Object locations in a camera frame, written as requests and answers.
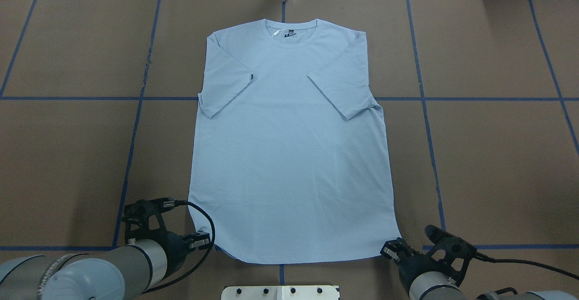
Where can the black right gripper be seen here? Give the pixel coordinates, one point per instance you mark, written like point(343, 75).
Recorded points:
point(417, 266)

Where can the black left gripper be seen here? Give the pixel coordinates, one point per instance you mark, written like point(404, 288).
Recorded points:
point(174, 248)

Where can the light blue t-shirt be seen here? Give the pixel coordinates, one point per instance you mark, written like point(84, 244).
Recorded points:
point(290, 157)

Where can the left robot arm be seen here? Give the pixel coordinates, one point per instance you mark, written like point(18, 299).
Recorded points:
point(142, 265)

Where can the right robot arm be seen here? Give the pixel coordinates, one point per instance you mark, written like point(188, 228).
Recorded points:
point(440, 273)

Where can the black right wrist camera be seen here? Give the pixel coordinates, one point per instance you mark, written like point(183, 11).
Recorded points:
point(446, 249)

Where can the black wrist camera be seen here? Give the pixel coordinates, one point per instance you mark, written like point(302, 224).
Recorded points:
point(143, 220)
point(446, 249)

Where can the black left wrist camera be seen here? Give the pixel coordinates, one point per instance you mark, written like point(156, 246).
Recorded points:
point(143, 220)

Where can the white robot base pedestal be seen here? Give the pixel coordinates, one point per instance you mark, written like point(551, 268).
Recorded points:
point(291, 292)

